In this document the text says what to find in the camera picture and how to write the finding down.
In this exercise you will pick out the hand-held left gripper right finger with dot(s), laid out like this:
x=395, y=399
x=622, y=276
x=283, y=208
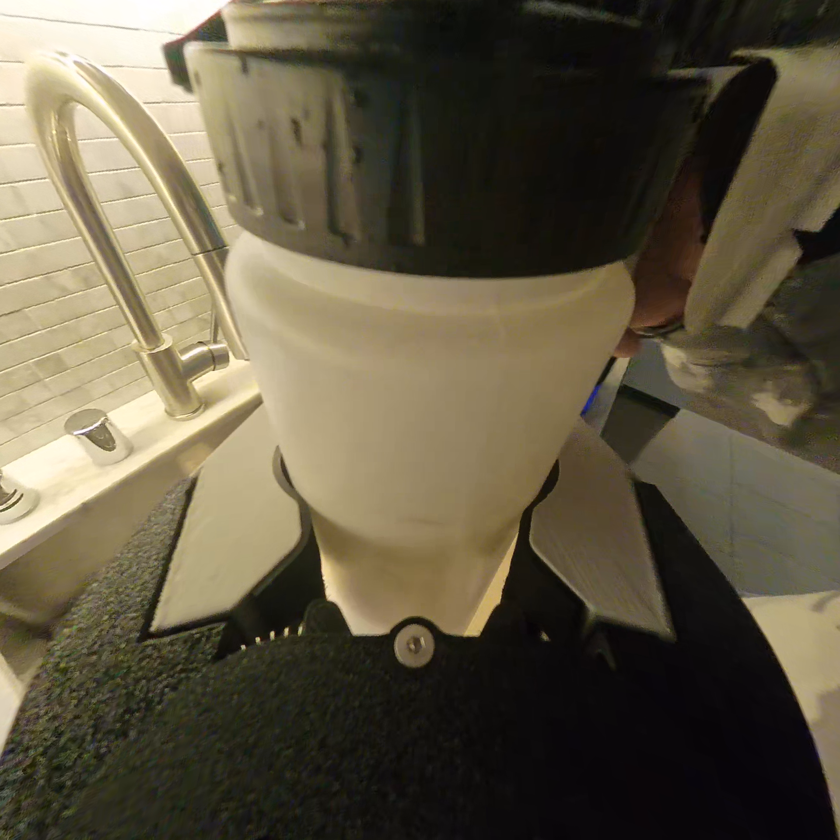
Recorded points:
x=600, y=551

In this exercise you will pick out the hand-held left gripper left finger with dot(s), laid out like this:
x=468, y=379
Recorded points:
x=223, y=544

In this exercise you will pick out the pale grey clothing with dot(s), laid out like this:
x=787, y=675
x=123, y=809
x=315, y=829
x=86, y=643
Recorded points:
x=814, y=656

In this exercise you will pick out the white plastic bottle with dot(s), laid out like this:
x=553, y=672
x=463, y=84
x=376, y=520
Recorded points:
x=420, y=394

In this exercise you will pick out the steel gooseneck faucet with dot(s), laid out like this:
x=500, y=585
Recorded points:
x=79, y=197

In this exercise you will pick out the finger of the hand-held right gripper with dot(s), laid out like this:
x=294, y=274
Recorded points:
x=774, y=164
x=193, y=56

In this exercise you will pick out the person's right hand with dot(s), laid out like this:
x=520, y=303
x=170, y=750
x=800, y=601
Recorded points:
x=659, y=262

